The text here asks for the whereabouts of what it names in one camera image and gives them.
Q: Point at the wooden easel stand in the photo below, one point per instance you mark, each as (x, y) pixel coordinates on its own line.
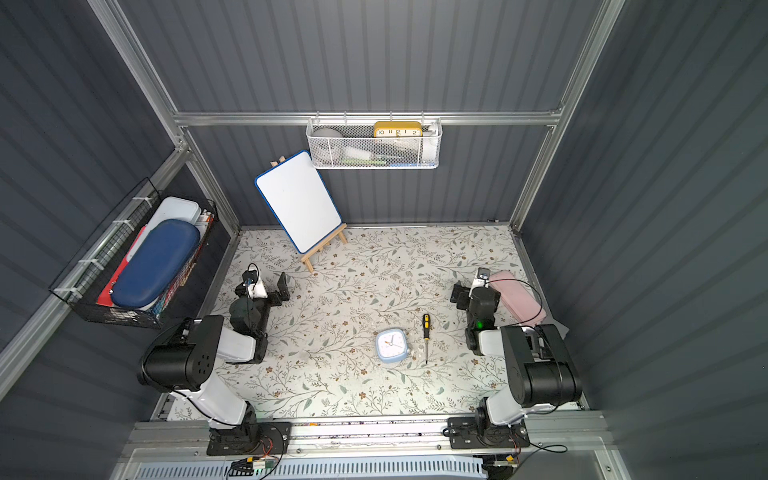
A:
(324, 243)

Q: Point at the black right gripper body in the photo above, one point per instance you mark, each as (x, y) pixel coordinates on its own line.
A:
(471, 293)

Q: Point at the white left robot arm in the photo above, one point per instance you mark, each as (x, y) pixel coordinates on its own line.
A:
(181, 360)

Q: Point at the light blue alarm clock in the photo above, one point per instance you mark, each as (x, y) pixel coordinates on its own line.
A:
(391, 345)

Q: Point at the white plastic tray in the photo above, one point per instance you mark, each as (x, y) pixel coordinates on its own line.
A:
(171, 208)

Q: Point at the grey tape roll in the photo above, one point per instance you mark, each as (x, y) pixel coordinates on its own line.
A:
(326, 145)

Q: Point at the yellow alarm clock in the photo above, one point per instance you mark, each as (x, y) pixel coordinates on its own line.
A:
(397, 129)

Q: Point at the black wire side basket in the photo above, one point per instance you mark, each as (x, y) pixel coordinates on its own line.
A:
(86, 284)

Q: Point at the pink rectangular case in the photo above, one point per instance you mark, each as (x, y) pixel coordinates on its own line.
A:
(520, 299)

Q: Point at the black yellow screwdriver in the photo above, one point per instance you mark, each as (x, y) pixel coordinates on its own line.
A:
(426, 329)

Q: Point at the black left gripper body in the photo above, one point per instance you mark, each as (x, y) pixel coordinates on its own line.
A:
(264, 297)

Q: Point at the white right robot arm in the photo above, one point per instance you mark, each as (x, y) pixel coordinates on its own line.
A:
(506, 319)

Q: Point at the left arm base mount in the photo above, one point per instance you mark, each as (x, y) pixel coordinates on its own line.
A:
(250, 439)

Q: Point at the white wire wall basket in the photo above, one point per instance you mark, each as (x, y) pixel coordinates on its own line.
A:
(363, 151)

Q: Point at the navy blue oval case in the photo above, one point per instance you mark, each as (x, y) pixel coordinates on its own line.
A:
(157, 262)

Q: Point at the blue framed whiteboard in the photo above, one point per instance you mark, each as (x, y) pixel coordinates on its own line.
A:
(298, 201)

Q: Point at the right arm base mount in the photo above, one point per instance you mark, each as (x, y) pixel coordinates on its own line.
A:
(469, 433)

